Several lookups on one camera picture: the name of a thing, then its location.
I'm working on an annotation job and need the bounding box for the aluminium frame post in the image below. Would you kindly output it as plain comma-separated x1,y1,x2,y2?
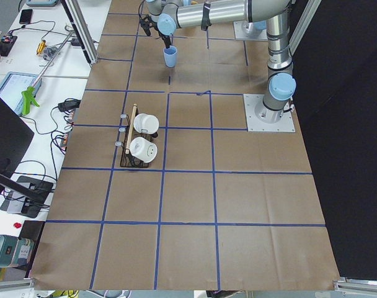
61,0,98,66

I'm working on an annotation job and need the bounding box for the black smartphone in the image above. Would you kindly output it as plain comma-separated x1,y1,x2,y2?
19,9,33,25

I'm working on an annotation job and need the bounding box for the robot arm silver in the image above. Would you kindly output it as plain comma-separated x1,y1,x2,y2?
138,0,296,124

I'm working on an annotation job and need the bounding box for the white smiley mug near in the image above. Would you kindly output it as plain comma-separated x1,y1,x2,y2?
130,137,157,163

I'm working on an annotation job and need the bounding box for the black wire mug rack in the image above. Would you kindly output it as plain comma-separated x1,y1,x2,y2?
115,103,159,168

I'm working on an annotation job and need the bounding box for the yellow screwdriver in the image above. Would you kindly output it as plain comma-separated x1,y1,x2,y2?
36,40,47,55

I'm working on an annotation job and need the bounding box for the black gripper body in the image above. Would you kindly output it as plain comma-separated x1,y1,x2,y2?
139,14,172,47

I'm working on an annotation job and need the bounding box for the black power adapter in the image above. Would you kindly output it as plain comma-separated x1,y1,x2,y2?
58,99,81,112

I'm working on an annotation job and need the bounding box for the blue framed tablet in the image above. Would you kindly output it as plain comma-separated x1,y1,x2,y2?
0,71,42,116

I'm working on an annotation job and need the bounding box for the green electronic device box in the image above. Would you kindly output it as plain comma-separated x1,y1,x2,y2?
0,235,34,268

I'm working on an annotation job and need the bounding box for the black monitor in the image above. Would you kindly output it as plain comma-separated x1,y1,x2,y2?
0,88,48,209

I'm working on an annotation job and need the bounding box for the white mug far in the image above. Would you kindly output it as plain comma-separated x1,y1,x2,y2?
133,113,159,134

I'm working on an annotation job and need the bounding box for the light blue plastic cup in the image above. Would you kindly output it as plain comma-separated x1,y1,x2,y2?
163,45,178,68

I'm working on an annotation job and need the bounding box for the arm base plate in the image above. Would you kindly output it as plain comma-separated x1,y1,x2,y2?
243,94,296,133
233,20,267,42

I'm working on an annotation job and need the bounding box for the wooden rack handle rod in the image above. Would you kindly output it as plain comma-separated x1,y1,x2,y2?
125,103,138,154

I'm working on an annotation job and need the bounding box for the green handled grabber tool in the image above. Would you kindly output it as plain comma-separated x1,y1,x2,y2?
21,30,74,115

